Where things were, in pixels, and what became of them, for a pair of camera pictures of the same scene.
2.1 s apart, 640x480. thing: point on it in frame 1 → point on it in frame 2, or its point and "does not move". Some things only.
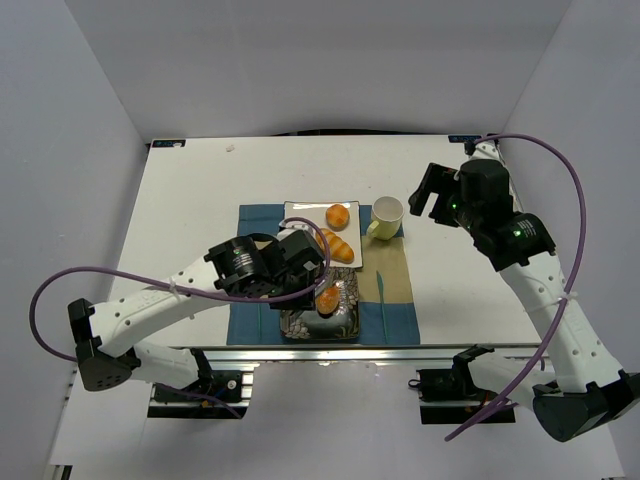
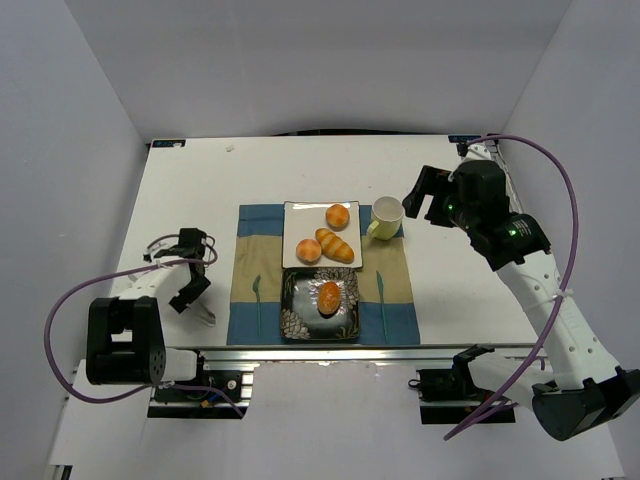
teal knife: x=381 y=294 does not move
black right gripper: x=435 y=181 does not move
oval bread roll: x=328 y=300 does not move
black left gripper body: x=292 y=298 → x=189 y=293
